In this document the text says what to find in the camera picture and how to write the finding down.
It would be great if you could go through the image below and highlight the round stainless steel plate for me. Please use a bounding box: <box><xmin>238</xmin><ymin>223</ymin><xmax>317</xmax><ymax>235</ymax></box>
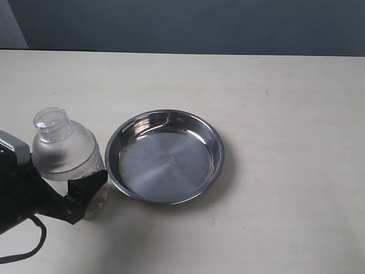
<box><xmin>104</xmin><ymin>109</ymin><xmax>225</xmax><ymax>205</ymax></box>

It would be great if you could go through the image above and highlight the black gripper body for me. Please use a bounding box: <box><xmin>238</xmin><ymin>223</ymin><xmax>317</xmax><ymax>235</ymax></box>
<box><xmin>1</xmin><ymin>148</ymin><xmax>75</xmax><ymax>234</ymax></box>

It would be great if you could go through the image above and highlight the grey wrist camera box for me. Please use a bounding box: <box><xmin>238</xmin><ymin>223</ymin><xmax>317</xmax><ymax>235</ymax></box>
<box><xmin>1</xmin><ymin>130</ymin><xmax>30</xmax><ymax>165</ymax></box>

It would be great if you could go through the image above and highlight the black cable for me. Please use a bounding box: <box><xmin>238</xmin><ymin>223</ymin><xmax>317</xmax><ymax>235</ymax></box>
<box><xmin>0</xmin><ymin>214</ymin><xmax>47</xmax><ymax>265</ymax></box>

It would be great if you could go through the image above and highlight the clear plastic shaker bottle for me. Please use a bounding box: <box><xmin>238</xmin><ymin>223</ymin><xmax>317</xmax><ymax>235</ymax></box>
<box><xmin>31</xmin><ymin>107</ymin><xmax>110</xmax><ymax>220</ymax></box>

